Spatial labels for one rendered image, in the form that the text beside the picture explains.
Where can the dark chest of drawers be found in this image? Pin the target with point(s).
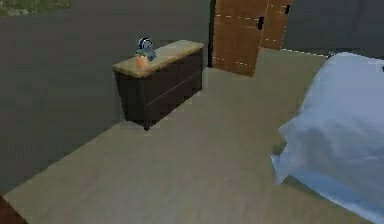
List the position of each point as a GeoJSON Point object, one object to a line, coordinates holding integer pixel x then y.
{"type": "Point", "coordinates": [160, 86]}

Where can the orange candle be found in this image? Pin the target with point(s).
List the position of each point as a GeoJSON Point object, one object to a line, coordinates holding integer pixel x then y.
{"type": "Point", "coordinates": [141, 62]}

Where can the blue alarm clock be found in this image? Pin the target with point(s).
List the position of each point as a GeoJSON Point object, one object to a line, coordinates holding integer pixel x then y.
{"type": "Point", "coordinates": [146, 48]}

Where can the pale blue bed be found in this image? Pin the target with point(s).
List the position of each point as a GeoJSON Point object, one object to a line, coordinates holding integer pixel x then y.
{"type": "Point", "coordinates": [340, 133]}

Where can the green framed picture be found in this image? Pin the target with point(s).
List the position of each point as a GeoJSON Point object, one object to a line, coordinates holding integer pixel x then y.
{"type": "Point", "coordinates": [31, 6]}

